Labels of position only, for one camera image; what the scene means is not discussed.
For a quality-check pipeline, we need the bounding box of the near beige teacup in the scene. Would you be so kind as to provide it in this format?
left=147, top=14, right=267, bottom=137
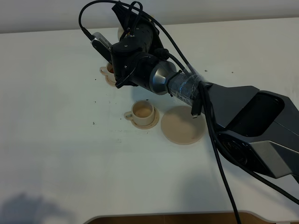
left=124, top=100, right=155, bottom=126

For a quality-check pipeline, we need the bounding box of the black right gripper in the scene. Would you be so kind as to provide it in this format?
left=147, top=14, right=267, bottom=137
left=111, top=1, right=164, bottom=56

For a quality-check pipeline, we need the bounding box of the beige ceramic teapot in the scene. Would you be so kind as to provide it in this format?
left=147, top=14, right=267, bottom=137
left=118, top=21, right=157, bottom=45

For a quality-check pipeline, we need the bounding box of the large beige teapot saucer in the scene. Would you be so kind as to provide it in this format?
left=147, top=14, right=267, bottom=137
left=161, top=106, right=206, bottom=145

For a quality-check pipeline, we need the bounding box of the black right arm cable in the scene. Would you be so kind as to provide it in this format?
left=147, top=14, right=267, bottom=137
left=78, top=0, right=299, bottom=224

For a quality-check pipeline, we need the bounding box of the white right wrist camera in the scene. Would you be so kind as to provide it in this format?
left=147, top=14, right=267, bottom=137
left=91, top=32, right=112, bottom=64

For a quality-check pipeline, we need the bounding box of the far beige teacup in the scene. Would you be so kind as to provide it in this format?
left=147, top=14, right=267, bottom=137
left=100, top=63, right=116, bottom=82

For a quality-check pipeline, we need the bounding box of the near beige cup saucer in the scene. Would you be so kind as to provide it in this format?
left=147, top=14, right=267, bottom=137
left=131, top=108, right=159, bottom=130

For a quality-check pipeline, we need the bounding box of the beige teacup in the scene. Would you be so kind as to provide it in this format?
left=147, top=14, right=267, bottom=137
left=100, top=63, right=116, bottom=82
left=124, top=100, right=155, bottom=126

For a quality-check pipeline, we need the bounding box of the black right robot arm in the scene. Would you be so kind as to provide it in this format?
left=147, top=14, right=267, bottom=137
left=110, top=2, right=299, bottom=179

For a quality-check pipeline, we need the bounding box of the far beige cup saucer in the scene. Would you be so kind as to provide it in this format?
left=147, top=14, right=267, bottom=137
left=105, top=76, right=116, bottom=87

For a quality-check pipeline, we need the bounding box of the beige cup saucer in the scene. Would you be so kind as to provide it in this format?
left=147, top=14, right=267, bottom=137
left=105, top=76, right=116, bottom=87
left=131, top=108, right=159, bottom=130

